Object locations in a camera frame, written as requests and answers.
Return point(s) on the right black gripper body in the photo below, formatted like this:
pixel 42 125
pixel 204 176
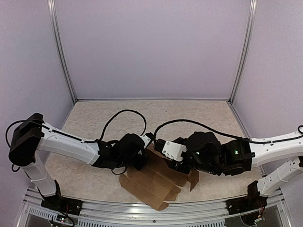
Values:
pixel 207 168

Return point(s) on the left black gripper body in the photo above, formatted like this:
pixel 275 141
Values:
pixel 128 161

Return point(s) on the brown cardboard box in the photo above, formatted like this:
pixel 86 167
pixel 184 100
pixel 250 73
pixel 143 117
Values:
pixel 156 184

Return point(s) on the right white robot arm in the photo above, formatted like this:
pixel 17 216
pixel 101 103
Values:
pixel 243 154

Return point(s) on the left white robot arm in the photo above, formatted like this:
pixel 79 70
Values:
pixel 34 134

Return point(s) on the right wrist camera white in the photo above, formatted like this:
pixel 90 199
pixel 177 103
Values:
pixel 170 150

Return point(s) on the front aluminium frame rail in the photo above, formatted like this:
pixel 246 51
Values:
pixel 191 214

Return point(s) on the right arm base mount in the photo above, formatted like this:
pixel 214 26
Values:
pixel 246 204

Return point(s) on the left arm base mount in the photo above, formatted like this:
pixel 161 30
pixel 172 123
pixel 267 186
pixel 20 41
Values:
pixel 63 204

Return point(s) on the right aluminium frame post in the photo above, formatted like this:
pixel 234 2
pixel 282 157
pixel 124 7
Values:
pixel 245 50

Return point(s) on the aluminium frame post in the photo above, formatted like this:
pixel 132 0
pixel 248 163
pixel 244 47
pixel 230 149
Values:
pixel 245 50
pixel 60 50

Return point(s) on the left aluminium frame post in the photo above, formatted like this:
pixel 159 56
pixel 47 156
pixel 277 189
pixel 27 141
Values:
pixel 60 50

